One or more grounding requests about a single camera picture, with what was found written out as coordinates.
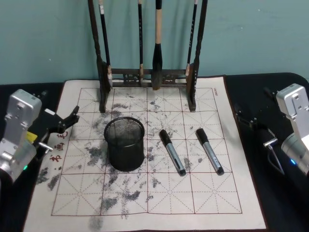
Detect thin black calligraphy brush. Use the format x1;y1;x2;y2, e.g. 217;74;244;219
185;0;198;76
137;0;145;87

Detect large brush tan handle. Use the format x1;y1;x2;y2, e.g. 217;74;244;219
152;0;164;91

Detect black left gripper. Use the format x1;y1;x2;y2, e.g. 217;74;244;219
27;105;81;160

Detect thin black brush pale bristles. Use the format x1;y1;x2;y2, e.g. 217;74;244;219
98;0;114;89

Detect white calligraphy cloth red grid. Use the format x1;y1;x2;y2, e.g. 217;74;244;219
23;74;268;232

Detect grey marker black cap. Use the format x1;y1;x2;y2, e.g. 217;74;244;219
159;129;187;177
195;128;225;176

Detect black mesh pen holder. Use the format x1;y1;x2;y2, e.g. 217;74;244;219
103;116;146;172

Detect dark wooden brush rack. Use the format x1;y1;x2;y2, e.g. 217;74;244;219
87;0;209;114

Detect black table cloth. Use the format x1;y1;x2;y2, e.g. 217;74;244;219
0;72;309;232

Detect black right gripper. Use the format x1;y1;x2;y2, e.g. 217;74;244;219
234;103;279;157

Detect right gripper's thin dark cable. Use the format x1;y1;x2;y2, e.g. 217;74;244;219
263;138;287;175

